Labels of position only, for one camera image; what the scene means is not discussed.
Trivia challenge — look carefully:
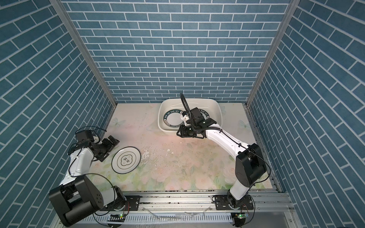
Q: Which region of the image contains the green rim plate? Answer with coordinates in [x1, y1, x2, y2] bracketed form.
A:
[163, 109, 183, 128]
[199, 109, 210, 119]

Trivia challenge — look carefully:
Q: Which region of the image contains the white plate grey flower outline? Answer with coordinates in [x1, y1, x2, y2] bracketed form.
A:
[111, 147, 141, 174]

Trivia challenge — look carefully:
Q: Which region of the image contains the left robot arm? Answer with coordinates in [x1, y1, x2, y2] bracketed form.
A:
[48, 130, 127, 227]

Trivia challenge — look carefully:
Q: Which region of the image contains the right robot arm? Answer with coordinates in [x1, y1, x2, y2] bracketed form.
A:
[176, 124, 271, 209]

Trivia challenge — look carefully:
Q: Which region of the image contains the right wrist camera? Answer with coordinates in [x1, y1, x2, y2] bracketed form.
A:
[179, 93, 217, 129]

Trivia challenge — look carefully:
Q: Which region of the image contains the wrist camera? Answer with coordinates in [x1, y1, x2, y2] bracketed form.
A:
[179, 93, 217, 129]
[93, 135, 101, 144]

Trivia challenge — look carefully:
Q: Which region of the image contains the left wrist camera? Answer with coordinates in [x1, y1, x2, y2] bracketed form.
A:
[93, 135, 101, 144]

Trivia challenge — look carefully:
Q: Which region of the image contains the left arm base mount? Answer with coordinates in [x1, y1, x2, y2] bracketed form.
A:
[100, 195, 141, 212]

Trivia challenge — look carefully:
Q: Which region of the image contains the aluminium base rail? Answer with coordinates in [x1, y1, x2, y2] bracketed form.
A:
[79, 190, 301, 228]

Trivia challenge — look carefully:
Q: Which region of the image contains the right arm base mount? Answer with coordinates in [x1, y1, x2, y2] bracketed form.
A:
[212, 194, 254, 211]

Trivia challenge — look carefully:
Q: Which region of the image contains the left corner aluminium post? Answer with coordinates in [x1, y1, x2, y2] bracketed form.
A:
[50, 0, 117, 108]

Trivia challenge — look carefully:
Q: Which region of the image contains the corner aluminium post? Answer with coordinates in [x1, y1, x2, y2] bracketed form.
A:
[246, 0, 300, 107]
[50, 0, 117, 108]

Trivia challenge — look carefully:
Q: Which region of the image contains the right corner aluminium post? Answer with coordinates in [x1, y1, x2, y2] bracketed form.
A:
[246, 0, 300, 107]

